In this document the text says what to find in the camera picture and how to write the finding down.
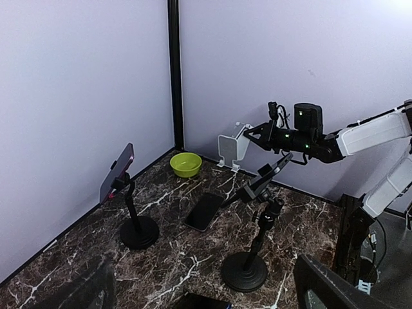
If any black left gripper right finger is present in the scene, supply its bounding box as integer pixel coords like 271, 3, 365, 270
293, 254, 389, 308

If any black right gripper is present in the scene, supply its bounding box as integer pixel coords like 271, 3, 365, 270
244, 121, 280, 153

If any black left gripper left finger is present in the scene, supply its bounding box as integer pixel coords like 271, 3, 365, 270
16, 254, 116, 308

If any grey small phone stand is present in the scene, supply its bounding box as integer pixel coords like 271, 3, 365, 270
217, 122, 253, 173

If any dark phone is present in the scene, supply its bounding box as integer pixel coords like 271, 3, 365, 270
249, 153, 293, 191

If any black phone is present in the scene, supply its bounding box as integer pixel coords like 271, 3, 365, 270
183, 192, 224, 232

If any purple phone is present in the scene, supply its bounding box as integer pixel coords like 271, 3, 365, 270
99, 143, 135, 204

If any black front tripod phone stand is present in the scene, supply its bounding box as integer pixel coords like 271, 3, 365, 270
221, 182, 285, 292

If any black rear gooseneck phone stand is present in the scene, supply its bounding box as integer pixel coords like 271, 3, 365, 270
111, 172, 160, 250

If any lime green plastic bowl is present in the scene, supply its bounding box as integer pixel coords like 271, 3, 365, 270
169, 153, 202, 178

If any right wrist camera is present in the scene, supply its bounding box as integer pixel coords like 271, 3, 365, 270
268, 102, 279, 121

